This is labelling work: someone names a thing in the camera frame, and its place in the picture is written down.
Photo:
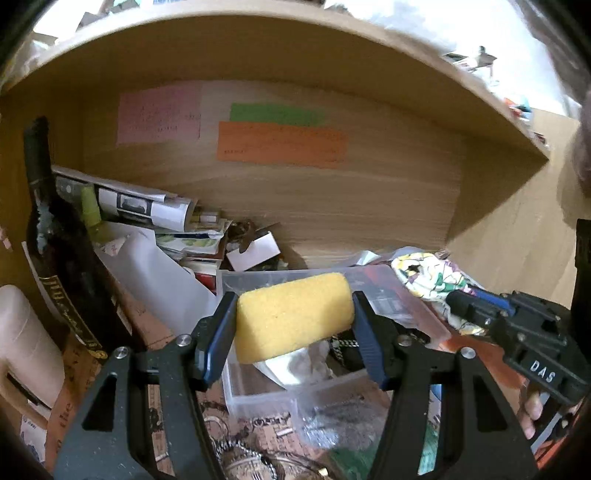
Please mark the white crumpled tissue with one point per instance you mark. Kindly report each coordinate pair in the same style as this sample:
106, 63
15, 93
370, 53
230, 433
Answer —
300, 364

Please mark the pink paper note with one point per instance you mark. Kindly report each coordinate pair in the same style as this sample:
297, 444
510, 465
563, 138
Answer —
157, 115

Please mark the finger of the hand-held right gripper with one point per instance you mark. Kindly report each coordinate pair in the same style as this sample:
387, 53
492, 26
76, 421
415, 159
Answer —
489, 299
468, 310

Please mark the yellow sponge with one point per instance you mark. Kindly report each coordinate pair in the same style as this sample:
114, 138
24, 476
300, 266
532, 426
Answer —
288, 314

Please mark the clear bag of metal bits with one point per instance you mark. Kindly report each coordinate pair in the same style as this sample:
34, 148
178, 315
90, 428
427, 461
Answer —
337, 420

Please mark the white plastic jug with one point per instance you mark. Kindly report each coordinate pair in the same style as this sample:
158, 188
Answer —
25, 341

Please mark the person's right hand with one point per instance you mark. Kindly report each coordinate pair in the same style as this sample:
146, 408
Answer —
531, 410

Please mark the white card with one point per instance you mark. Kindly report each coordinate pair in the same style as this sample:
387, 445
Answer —
254, 253

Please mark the dark wine bottle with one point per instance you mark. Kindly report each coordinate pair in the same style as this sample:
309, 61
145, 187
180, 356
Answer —
60, 258

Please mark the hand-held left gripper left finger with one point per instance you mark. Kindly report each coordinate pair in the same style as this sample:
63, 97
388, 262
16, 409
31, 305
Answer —
222, 323

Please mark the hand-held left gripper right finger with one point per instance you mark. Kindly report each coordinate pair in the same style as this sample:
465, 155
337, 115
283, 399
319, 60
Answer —
367, 339

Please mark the orange paper note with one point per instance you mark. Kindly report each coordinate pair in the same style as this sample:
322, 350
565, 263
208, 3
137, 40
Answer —
281, 144

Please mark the clear plastic container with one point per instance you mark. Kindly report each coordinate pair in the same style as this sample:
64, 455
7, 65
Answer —
406, 318

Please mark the wooden shelf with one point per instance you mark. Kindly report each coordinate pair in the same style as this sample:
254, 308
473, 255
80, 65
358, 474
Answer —
323, 60

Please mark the floral patterned cloth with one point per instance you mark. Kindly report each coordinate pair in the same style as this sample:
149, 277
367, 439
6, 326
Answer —
427, 277

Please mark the green paper note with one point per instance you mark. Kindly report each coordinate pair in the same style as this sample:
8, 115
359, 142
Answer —
277, 114

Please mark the rolled printed newspaper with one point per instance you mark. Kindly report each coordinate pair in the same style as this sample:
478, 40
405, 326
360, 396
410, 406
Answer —
134, 203

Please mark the stack of booklets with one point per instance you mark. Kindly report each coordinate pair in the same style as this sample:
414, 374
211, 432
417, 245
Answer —
201, 240

